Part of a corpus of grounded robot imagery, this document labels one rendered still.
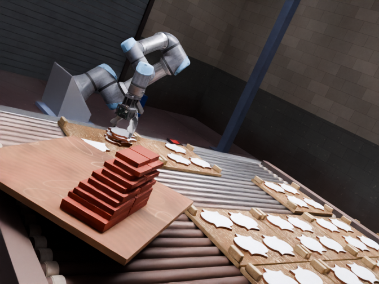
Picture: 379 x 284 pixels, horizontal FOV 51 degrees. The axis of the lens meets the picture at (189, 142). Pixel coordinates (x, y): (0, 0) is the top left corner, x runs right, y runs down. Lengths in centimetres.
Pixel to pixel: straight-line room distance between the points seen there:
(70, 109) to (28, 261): 138
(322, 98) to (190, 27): 291
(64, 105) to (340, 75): 579
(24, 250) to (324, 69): 689
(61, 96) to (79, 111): 12
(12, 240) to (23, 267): 9
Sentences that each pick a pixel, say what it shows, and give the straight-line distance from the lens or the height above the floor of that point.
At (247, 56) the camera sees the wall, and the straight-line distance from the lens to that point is 849.
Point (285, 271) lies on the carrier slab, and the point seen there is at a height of 94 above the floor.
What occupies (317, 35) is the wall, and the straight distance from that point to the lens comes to 779.
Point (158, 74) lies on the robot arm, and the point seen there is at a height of 128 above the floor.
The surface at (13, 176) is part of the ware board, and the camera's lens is 107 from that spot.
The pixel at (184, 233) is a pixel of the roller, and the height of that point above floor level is 92.
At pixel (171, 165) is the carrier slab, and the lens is 193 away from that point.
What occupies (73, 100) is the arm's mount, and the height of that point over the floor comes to 98.
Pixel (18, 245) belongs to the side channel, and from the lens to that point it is 99.
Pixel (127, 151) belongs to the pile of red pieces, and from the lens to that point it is 102.
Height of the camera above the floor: 151
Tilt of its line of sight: 13 degrees down
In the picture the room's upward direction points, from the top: 24 degrees clockwise
